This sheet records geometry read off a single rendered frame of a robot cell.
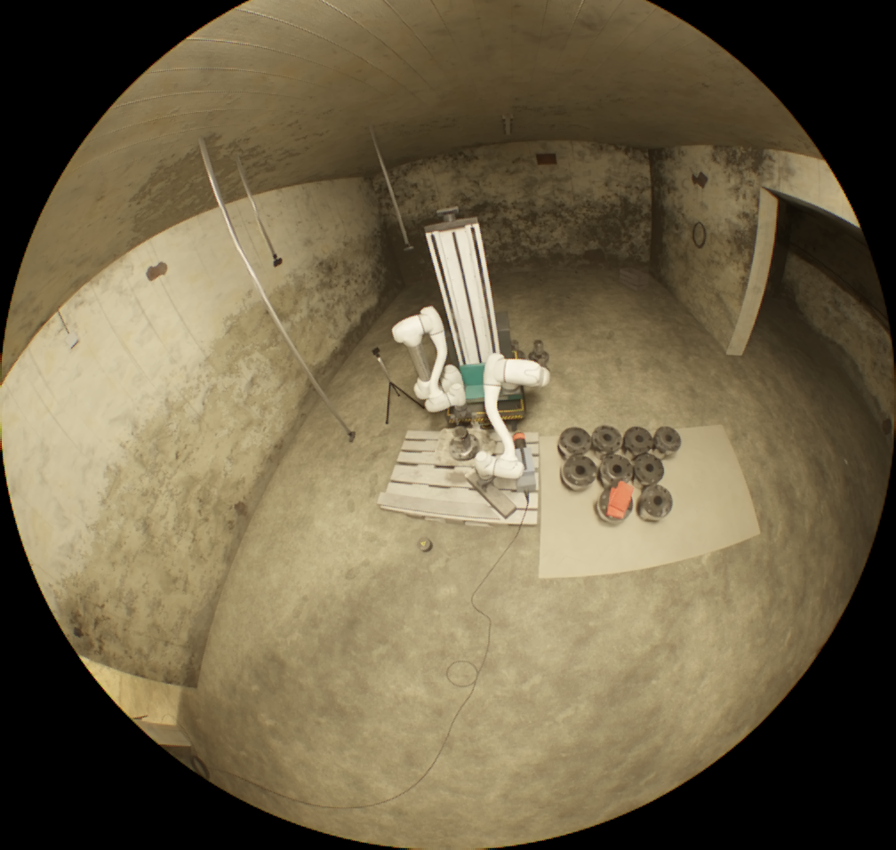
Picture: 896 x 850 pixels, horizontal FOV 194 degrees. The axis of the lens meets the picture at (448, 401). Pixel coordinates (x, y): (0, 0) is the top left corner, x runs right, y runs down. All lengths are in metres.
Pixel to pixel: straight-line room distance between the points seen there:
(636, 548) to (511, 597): 0.95
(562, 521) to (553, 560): 0.30
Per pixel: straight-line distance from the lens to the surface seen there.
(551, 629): 1.97
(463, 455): 2.13
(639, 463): 2.15
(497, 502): 1.87
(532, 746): 2.24
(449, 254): 1.87
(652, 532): 2.25
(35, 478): 3.01
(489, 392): 1.48
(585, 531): 2.07
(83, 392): 2.83
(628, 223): 6.58
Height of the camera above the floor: 1.95
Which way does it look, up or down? 43 degrees down
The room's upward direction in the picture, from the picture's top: 18 degrees counter-clockwise
